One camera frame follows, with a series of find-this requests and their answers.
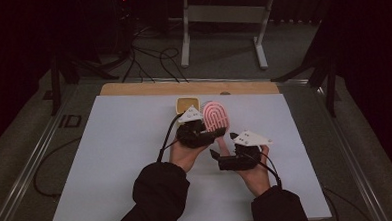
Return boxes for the person's left hand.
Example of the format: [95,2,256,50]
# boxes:
[167,136,212,175]

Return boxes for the white metal stand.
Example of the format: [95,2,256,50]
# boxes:
[177,0,279,74]

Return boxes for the metal floor rail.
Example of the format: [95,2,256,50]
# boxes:
[276,75,392,221]
[0,85,85,221]

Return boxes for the left hand-held gripper cable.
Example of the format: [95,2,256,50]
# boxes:
[154,113,186,163]

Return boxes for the thin black floor cable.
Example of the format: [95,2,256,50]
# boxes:
[321,184,373,221]
[30,136,86,201]

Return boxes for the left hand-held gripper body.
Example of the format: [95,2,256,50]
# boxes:
[174,104,218,150]

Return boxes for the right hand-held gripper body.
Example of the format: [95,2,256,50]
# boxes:
[216,129,275,173]

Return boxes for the beige square cup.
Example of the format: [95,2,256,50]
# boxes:
[174,95,202,116]

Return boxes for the pink hairbrush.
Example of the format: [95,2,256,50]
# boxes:
[200,99,233,158]

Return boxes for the right hand-held gripper cable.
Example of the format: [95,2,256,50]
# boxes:
[247,149,285,191]

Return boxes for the black floor cable bundle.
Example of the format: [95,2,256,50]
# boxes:
[119,22,190,87]

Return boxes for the hand-held gripper cable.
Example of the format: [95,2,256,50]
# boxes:
[154,113,186,163]
[247,149,285,191]

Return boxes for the person's right hand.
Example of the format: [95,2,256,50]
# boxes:
[235,144,273,200]

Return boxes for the black stand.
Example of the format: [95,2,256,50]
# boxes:
[47,48,122,117]
[268,15,340,120]

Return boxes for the pale lavender table mat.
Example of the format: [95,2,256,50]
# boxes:
[44,86,333,221]

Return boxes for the wooden table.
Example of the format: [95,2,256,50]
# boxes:
[99,75,280,103]

